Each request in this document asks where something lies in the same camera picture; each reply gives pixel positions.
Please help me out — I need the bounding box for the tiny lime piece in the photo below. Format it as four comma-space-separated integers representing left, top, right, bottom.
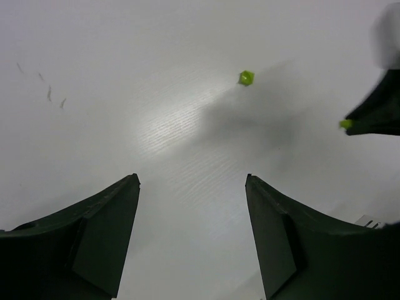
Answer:
339, 119, 353, 130
239, 70, 254, 86

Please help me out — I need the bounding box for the right white bin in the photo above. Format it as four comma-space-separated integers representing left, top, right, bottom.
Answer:
355, 215, 386, 229

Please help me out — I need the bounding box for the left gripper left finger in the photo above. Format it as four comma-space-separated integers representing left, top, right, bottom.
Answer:
1, 174, 140, 299

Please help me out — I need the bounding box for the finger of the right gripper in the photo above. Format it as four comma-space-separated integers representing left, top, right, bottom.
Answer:
345, 69, 399, 136

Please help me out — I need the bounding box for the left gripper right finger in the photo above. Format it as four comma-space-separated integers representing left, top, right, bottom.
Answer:
246, 175, 399, 299

